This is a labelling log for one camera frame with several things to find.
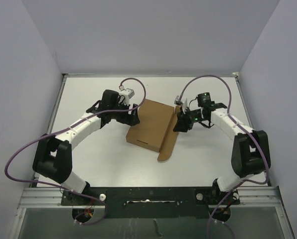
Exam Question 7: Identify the brown cardboard box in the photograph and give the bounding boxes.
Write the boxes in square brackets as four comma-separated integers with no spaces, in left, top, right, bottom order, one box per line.
[126,99,180,162]

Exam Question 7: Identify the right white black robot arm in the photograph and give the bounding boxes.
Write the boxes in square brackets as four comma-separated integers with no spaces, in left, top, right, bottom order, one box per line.
[173,92,271,204]

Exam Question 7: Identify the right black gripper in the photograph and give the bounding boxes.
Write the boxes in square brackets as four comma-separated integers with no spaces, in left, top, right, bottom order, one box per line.
[173,107,206,133]

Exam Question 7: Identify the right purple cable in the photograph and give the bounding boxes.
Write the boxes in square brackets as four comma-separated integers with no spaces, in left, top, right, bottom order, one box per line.
[174,74,270,239]

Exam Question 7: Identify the aluminium table frame rail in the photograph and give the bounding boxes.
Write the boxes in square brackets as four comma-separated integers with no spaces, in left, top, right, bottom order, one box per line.
[8,72,295,239]

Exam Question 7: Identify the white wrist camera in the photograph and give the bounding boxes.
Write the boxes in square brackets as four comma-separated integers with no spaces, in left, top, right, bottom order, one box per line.
[119,86,135,105]
[174,96,188,113]

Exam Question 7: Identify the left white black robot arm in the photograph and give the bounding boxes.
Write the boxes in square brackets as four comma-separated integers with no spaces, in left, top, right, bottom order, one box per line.
[32,88,140,205]

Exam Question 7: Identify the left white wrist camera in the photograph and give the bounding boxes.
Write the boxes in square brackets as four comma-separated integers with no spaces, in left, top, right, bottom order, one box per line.
[119,86,135,105]

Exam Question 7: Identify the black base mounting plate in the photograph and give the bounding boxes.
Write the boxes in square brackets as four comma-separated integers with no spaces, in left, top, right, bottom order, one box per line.
[61,186,240,222]

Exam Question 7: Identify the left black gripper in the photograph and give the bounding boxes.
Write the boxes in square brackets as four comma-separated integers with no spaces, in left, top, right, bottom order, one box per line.
[110,99,139,125]

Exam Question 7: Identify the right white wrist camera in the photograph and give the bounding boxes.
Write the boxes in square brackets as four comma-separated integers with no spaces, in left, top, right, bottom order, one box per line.
[174,96,188,113]

